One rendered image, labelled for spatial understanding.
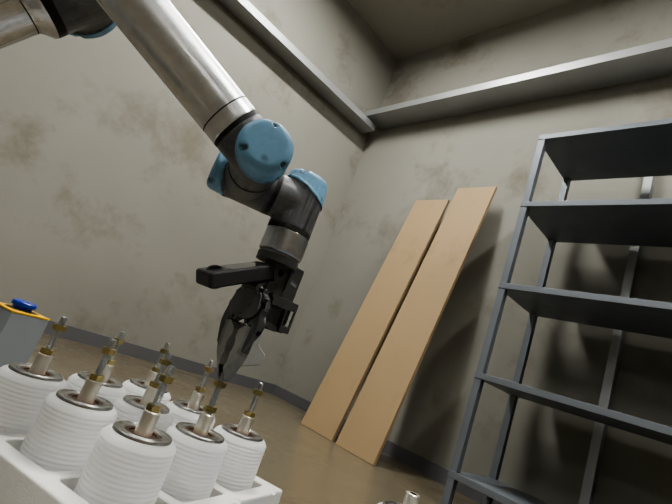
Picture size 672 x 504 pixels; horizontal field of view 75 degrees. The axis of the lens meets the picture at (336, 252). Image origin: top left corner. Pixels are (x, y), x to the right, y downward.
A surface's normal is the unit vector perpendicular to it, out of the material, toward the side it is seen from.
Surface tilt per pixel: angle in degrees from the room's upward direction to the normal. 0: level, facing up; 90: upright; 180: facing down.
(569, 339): 90
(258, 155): 89
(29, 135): 90
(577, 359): 90
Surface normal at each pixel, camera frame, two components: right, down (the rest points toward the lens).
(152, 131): 0.67, 0.06
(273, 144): 0.36, -0.11
